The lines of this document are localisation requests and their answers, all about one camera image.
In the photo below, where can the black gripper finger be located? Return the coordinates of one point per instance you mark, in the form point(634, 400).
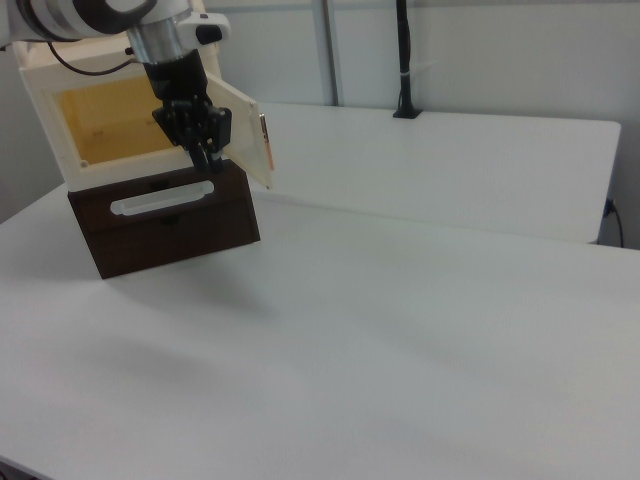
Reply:
point(198, 157)
point(216, 162)

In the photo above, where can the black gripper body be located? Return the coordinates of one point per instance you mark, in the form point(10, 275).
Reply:
point(185, 100)

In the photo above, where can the cream cabinet door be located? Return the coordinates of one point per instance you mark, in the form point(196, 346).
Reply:
point(245, 145)

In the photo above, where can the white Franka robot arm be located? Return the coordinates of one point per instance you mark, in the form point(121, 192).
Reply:
point(60, 15)

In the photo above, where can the cream plastic cabinet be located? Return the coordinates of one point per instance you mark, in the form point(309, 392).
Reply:
point(50, 75)

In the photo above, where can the dark brown wooden drawer box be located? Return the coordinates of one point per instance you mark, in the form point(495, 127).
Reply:
point(175, 240)

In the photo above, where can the black clamped pole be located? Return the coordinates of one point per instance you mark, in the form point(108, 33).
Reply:
point(403, 50)

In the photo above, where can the grey metal partition post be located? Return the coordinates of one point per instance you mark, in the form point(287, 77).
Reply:
point(331, 50)

